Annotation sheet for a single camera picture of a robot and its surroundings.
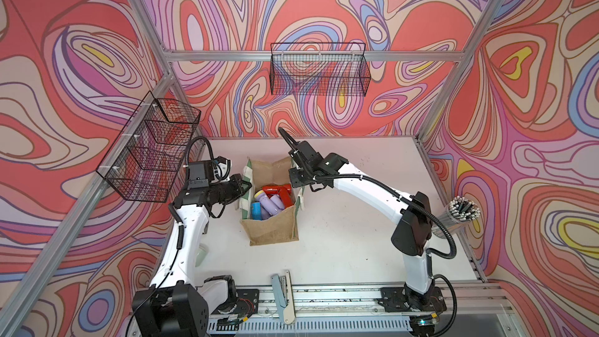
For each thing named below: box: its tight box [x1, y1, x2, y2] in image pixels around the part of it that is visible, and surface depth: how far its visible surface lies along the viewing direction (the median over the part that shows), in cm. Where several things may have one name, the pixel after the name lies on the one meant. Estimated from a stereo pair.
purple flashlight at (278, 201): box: [269, 194, 285, 210], surface depth 88 cm
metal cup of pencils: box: [431, 195, 482, 239], surface depth 78 cm
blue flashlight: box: [250, 201, 263, 221], surface depth 86 cm
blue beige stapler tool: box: [271, 269, 296, 325], surface depth 73 cm
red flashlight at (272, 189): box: [262, 184, 292, 199], surface depth 93 cm
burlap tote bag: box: [239, 156, 277, 247], surface depth 83 cm
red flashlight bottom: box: [278, 186, 295, 209], surface depth 90 cm
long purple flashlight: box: [254, 190, 281, 217], surface depth 86 cm
